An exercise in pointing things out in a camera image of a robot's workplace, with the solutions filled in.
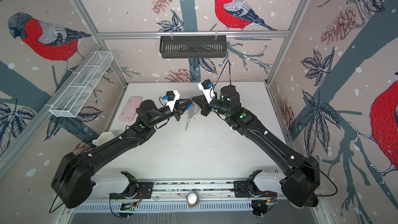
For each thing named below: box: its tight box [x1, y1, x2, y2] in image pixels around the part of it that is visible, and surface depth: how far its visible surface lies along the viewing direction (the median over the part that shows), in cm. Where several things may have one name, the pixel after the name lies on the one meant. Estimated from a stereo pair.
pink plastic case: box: [118, 95, 143, 122], surface depth 106 cm
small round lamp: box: [186, 191, 200, 208], surface depth 64 cm
